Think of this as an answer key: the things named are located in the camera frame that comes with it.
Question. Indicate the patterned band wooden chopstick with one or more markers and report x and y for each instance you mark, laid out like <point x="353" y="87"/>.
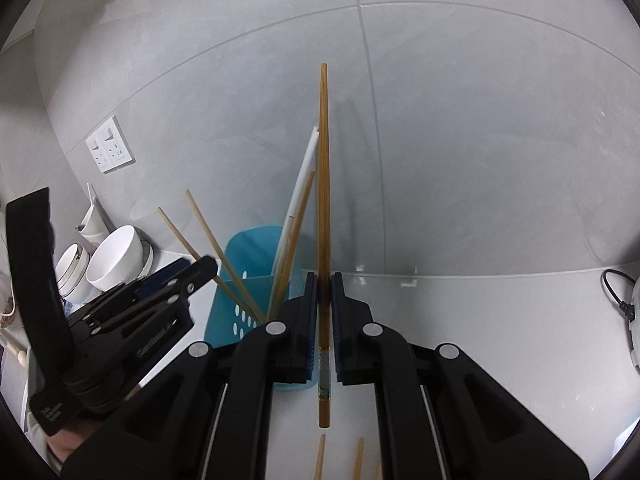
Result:
<point x="324" y="185"/>

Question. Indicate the striped rim white bowl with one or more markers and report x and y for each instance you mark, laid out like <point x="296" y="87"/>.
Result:
<point x="72" y="267"/>

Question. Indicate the white wall socket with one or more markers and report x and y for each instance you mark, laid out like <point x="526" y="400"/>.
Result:
<point x="120" y="142"/>
<point x="99" y="154"/>

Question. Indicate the blue plastic utensil holder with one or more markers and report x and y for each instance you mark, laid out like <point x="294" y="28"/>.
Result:
<point x="250" y="260"/>

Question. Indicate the large white bowl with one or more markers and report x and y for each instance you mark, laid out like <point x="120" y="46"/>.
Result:
<point x="115" y="260"/>

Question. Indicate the group of wooden chopsticks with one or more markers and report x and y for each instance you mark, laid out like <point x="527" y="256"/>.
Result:
<point x="204" y="220"/>

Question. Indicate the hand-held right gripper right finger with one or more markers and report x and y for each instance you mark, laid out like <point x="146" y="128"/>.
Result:
<point x="425" y="410"/>

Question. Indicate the white bowl under striped bowl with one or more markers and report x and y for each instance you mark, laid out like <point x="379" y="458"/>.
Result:
<point x="77" y="296"/>

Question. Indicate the white ceramic pitcher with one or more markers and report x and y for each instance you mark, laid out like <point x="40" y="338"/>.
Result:
<point x="92" y="220"/>

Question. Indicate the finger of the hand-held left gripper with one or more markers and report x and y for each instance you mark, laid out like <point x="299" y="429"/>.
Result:
<point x="195" y="280"/>
<point x="162" y="272"/>

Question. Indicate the person's left hand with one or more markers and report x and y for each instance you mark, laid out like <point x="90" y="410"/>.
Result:
<point x="70" y="440"/>

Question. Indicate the white plastic chopstick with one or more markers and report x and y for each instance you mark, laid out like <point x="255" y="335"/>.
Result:
<point x="300" y="180"/>
<point x="304" y="181"/>

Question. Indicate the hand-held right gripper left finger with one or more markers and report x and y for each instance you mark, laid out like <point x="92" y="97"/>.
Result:
<point x="250" y="410"/>

